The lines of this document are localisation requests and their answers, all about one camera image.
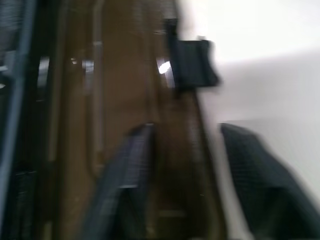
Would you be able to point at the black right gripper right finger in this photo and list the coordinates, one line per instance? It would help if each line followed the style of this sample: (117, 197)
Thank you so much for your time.
(260, 175)

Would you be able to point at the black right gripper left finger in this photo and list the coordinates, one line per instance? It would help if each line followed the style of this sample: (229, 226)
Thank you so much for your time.
(125, 162)

